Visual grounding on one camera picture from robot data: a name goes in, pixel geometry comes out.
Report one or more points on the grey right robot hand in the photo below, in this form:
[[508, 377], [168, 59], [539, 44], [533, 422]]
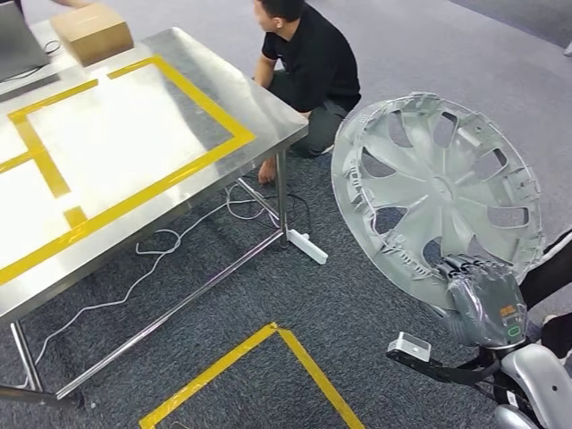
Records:
[[487, 308]]

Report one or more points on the silver plastic wheel hubcap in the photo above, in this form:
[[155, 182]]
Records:
[[429, 189]]

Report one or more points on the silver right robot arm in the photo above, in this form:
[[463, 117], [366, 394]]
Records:
[[540, 385]]

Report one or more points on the stainless steel workbench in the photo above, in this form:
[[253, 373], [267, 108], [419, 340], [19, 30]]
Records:
[[268, 115]]

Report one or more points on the yellow tape on workbench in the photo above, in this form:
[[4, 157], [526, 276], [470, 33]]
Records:
[[244, 137]]

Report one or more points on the person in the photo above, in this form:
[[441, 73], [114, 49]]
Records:
[[312, 65], [549, 272]]

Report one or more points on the white power strip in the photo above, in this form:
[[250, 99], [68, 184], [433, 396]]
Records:
[[308, 247]]

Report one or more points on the brown cardboard box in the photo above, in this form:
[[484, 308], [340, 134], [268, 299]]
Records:
[[93, 35]]

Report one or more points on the grey laptop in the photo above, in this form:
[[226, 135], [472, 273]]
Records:
[[17, 41]]

